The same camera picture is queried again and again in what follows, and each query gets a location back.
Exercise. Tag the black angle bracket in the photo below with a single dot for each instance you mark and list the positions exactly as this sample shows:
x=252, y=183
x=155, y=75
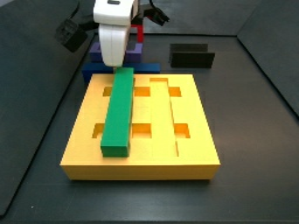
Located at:
x=191, y=56

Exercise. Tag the yellow slotted board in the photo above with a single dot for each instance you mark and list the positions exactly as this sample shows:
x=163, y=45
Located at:
x=171, y=145

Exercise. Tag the green long block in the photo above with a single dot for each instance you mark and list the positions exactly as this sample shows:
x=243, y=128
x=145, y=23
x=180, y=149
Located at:
x=115, y=139

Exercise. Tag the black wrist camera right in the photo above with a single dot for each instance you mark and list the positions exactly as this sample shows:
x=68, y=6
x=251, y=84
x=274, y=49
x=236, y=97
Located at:
x=155, y=14

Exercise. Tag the blue long block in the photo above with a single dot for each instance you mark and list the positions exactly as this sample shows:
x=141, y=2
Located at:
x=100, y=68

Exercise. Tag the red branched block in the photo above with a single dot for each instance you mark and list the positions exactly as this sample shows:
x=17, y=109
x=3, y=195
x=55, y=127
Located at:
x=139, y=32

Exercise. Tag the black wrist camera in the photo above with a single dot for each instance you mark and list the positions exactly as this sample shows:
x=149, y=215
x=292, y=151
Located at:
x=155, y=14
x=69, y=35

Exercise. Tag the purple branched block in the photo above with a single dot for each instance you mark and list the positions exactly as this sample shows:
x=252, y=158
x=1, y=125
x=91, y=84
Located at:
x=133, y=52

